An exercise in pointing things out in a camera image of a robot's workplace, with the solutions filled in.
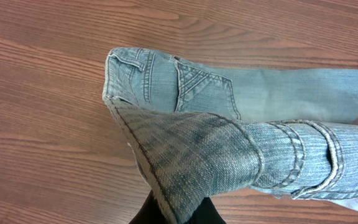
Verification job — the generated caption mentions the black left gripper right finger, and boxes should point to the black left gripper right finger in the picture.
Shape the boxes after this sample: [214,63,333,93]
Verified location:
[188,197,226,224]

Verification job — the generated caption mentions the light blue denim shorts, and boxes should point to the light blue denim shorts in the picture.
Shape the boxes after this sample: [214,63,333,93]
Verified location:
[103,47,358,223]

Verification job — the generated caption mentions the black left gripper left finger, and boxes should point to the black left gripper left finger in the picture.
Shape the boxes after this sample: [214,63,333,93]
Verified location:
[129,191,168,224]

